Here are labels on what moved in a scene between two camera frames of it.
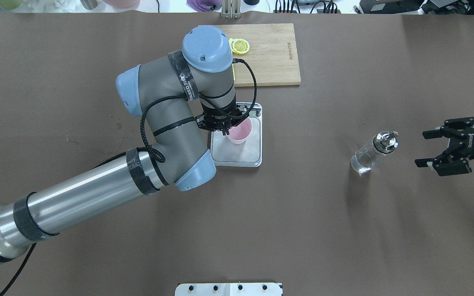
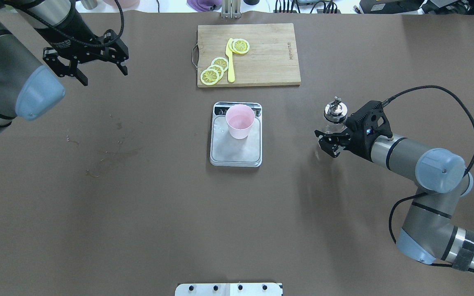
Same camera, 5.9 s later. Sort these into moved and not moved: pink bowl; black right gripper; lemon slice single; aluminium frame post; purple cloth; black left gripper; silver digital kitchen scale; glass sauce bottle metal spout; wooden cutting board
Moved: glass sauce bottle metal spout; black right gripper; black left gripper
Not moved: silver digital kitchen scale; lemon slice single; purple cloth; pink bowl; aluminium frame post; wooden cutting board
